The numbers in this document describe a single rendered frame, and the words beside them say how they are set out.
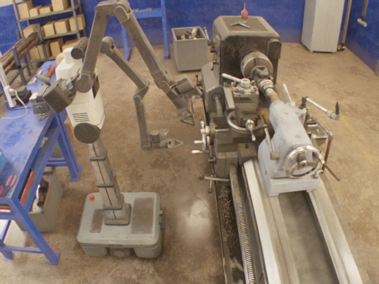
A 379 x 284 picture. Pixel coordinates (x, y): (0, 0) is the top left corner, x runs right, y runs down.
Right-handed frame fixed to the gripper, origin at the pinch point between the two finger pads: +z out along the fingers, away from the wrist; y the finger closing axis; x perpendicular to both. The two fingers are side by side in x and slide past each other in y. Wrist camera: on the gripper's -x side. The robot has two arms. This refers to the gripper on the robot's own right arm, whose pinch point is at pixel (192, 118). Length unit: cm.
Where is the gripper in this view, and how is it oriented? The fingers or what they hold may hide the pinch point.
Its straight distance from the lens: 146.7
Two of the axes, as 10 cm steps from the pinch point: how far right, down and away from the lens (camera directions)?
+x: -8.4, 4.2, 3.4
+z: 5.5, 6.4, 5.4
